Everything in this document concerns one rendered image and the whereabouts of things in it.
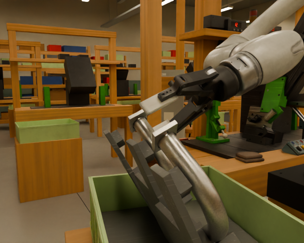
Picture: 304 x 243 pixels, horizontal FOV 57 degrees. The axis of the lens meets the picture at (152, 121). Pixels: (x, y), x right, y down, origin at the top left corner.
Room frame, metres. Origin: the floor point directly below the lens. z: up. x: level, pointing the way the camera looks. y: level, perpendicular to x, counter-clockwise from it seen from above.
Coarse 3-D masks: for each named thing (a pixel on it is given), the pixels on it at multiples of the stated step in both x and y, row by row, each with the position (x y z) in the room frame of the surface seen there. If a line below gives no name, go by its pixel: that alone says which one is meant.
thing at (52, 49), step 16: (0, 48) 7.13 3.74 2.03; (32, 48) 7.40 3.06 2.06; (48, 48) 7.76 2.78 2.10; (64, 48) 7.79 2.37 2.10; (80, 48) 8.02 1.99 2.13; (32, 64) 7.39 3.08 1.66; (48, 64) 7.60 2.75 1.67; (32, 80) 7.41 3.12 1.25; (48, 80) 7.59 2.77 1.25; (64, 80) 7.84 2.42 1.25; (64, 96) 7.82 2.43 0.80
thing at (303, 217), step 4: (268, 200) 0.94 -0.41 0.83; (272, 200) 0.93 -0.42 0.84; (276, 204) 0.91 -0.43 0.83; (280, 204) 0.90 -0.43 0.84; (284, 204) 0.88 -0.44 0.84; (284, 208) 0.88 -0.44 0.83; (288, 208) 0.87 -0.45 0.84; (292, 208) 0.85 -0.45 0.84; (292, 212) 0.85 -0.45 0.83; (296, 212) 0.84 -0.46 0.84; (300, 212) 0.83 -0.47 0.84; (296, 216) 0.84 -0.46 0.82; (300, 216) 0.83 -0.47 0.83
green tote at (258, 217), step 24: (96, 192) 0.82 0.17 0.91; (120, 192) 0.85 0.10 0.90; (192, 192) 0.92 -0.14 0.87; (240, 192) 0.75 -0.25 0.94; (96, 216) 0.58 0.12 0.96; (240, 216) 0.74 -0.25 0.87; (264, 216) 0.65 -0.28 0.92; (288, 216) 0.58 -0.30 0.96; (96, 240) 0.61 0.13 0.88; (264, 240) 0.65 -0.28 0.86; (288, 240) 0.57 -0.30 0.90
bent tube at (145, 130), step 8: (136, 112) 0.56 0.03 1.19; (144, 112) 0.56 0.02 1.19; (128, 120) 0.56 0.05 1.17; (136, 120) 0.56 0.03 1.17; (144, 120) 0.56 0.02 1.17; (136, 128) 0.56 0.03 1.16; (144, 128) 0.55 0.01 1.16; (152, 128) 0.56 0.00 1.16; (144, 136) 0.54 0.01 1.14; (160, 152) 0.52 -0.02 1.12; (160, 160) 0.51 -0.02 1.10; (168, 160) 0.51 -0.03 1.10; (168, 168) 0.51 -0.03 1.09
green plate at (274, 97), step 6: (282, 78) 1.58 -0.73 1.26; (270, 84) 1.64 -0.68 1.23; (276, 84) 1.60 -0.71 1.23; (282, 84) 1.57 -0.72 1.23; (270, 90) 1.63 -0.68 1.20; (276, 90) 1.59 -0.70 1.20; (282, 90) 1.56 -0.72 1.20; (264, 96) 1.65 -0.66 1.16; (270, 96) 1.61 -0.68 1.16; (276, 96) 1.58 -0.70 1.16; (282, 96) 1.58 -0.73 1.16; (264, 102) 1.63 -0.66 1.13; (270, 102) 1.60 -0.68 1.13; (276, 102) 1.57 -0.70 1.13; (282, 102) 1.58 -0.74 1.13; (264, 108) 1.62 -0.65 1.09; (270, 108) 1.59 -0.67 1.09
